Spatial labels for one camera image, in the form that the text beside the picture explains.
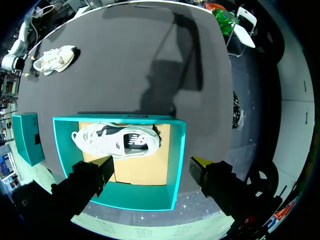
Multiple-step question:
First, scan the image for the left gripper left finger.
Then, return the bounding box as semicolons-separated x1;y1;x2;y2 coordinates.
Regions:
51;154;116;221

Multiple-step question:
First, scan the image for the teal box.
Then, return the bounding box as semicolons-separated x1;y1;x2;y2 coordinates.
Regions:
11;112;46;168
52;113;187;212

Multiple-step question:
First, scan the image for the blue and black insole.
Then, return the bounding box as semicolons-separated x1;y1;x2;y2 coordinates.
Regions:
123;132;150;154

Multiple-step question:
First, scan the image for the white cable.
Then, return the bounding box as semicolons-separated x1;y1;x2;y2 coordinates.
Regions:
29;4;56;45

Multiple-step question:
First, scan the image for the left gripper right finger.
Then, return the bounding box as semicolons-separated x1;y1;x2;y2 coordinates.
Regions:
188;155;283;222

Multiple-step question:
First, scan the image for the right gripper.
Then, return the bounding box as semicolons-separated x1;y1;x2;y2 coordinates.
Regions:
15;55;36;78

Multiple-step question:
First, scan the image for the beige and white shoe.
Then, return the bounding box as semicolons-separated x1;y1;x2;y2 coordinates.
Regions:
32;44;81;76

